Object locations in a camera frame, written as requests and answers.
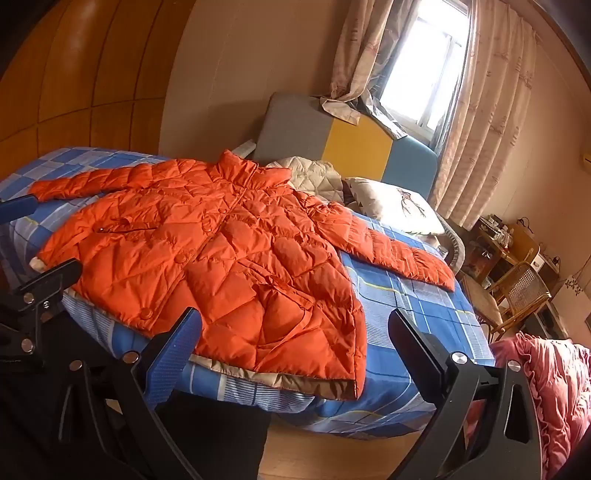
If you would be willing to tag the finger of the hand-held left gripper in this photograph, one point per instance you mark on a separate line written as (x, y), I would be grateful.
(51, 279)
(18, 206)

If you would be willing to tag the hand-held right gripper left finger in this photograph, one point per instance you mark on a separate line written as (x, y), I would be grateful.
(173, 357)

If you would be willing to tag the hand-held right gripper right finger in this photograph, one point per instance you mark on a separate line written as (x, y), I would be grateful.
(418, 355)

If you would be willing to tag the orange down jacket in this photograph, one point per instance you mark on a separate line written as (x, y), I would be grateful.
(231, 240)

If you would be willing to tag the blue plaid bed sheet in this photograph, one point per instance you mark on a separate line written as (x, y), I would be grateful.
(406, 300)

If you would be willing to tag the wicker chair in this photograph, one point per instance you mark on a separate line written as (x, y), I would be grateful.
(521, 286)

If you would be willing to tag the cluttered wooden desk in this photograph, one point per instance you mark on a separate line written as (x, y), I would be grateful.
(496, 251)

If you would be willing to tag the pink ruffled blanket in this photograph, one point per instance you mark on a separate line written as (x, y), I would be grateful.
(554, 378)

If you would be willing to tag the white deer print pillow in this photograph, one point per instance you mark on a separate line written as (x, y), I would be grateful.
(397, 207)

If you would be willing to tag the orange wooden wardrobe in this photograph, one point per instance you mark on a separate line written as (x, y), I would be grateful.
(92, 69)

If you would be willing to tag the white cabinet with leaf decals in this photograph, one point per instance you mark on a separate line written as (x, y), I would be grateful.
(575, 300)

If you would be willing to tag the dark purple cloth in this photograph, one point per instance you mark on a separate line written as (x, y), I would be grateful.
(349, 196)

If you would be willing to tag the beige quilted jacket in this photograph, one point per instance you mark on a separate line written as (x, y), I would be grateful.
(318, 180)

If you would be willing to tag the long beige patterned curtain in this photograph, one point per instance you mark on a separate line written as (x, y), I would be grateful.
(489, 115)

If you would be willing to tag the grey yellow blue headboard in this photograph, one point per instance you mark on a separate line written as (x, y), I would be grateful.
(295, 134)

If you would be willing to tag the bright window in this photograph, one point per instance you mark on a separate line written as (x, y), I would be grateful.
(425, 69)

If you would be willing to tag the grey padded bed rail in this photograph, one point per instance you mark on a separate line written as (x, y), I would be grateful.
(455, 249)

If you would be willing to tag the white bed rail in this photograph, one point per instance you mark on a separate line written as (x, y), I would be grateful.
(244, 147)

